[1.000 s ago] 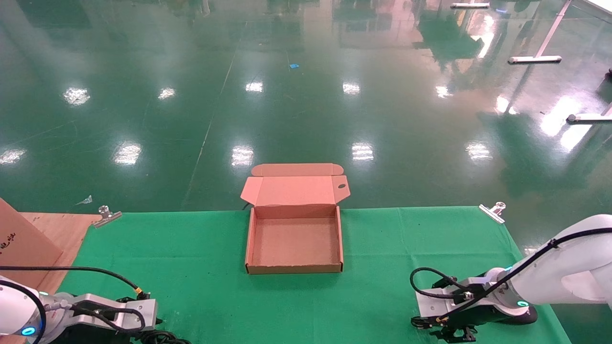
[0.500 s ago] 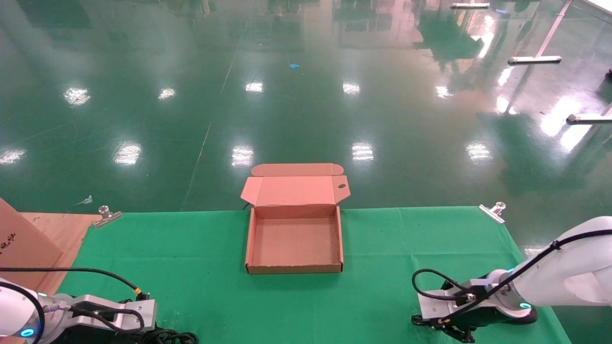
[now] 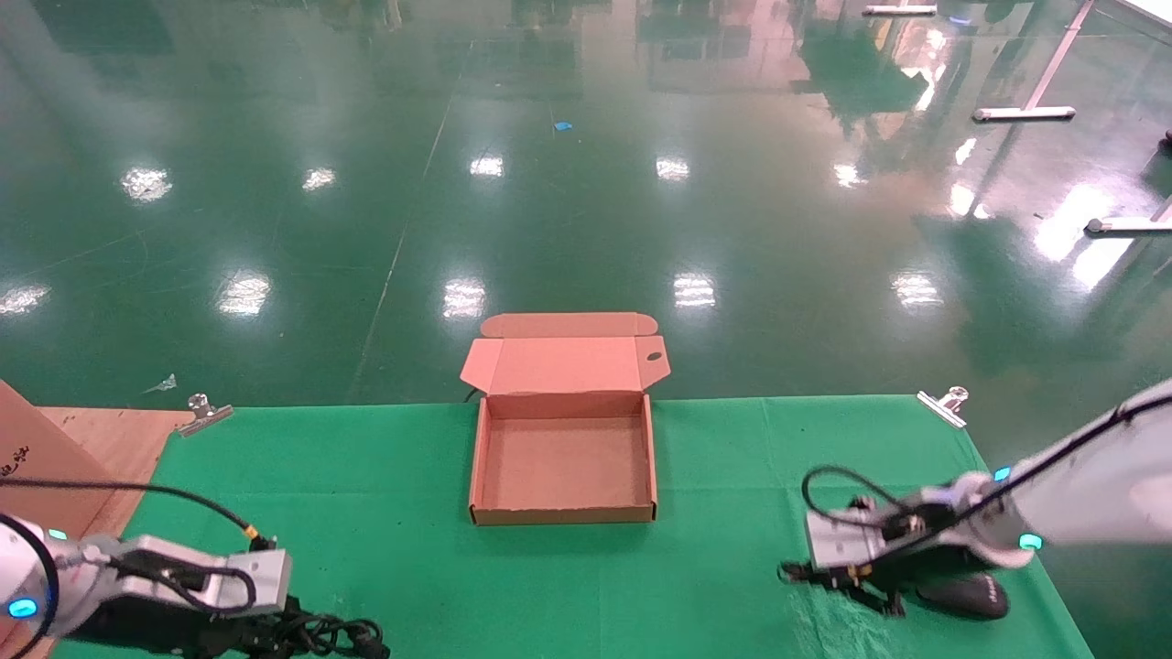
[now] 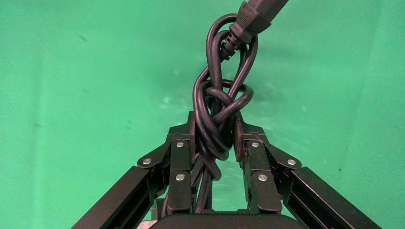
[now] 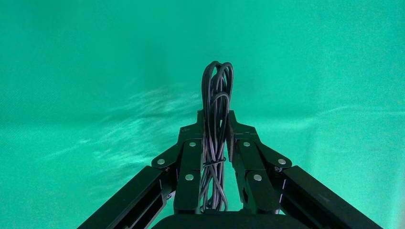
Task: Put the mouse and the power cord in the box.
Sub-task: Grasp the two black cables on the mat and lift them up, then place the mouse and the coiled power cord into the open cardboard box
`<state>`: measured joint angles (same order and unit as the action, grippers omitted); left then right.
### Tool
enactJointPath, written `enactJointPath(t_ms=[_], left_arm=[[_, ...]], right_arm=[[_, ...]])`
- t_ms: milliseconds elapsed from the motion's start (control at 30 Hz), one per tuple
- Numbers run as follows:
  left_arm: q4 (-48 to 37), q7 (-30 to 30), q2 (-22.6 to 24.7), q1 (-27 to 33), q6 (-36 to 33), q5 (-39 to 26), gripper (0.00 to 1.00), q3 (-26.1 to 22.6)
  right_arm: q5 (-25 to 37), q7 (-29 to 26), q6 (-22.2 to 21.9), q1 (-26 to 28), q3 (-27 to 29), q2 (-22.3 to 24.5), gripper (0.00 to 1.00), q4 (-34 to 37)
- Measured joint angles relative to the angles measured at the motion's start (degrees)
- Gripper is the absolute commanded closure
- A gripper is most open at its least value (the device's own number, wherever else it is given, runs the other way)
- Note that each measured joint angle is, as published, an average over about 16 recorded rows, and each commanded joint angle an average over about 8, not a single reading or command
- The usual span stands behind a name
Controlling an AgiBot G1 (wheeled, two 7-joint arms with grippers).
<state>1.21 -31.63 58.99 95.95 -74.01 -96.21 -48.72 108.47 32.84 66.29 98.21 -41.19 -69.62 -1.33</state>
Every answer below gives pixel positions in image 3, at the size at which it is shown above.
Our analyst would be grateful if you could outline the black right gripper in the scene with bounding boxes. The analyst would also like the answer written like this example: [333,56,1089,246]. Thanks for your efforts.
[778,535,985,618]

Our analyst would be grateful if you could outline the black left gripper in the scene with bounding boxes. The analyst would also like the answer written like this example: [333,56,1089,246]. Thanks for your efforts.
[73,595,314,659]

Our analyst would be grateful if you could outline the black cable bundle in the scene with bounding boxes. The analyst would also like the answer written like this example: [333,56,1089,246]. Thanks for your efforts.
[220,611,392,659]

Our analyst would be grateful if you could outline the black wired computer mouse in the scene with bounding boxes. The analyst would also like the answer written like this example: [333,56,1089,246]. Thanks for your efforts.
[914,571,1011,622]

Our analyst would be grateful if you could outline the open brown cardboard box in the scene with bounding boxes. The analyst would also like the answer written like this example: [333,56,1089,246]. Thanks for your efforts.
[460,313,672,527]

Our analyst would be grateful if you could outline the silver metal binder clip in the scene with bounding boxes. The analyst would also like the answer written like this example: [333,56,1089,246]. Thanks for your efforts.
[917,386,971,429]
[178,394,234,438]

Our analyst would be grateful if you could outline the green table cloth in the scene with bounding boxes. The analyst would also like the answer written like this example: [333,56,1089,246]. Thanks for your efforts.
[53,394,1096,659]

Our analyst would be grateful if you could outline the brown cardboard sheet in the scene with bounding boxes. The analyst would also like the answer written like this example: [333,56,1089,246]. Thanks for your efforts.
[0,379,125,543]

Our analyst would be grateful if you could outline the white stand foot with pole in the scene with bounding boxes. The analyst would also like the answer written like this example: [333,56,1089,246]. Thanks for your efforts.
[972,0,1097,125]

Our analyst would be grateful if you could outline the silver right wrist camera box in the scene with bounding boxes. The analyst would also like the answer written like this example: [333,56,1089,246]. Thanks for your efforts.
[805,506,921,571]

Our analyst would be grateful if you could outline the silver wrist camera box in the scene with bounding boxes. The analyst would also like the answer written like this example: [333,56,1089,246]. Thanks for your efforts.
[117,535,295,616]
[805,506,921,571]

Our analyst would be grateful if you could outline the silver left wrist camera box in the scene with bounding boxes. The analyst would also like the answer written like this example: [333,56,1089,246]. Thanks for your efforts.
[117,535,295,616]

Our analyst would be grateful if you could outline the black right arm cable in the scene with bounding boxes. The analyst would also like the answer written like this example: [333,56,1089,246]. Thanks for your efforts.
[801,395,1172,561]

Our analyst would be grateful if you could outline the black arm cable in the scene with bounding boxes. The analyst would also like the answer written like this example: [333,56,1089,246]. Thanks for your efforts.
[0,475,276,659]
[801,395,1172,561]

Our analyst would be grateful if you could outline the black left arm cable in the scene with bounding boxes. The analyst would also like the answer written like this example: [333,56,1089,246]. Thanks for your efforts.
[0,475,276,659]

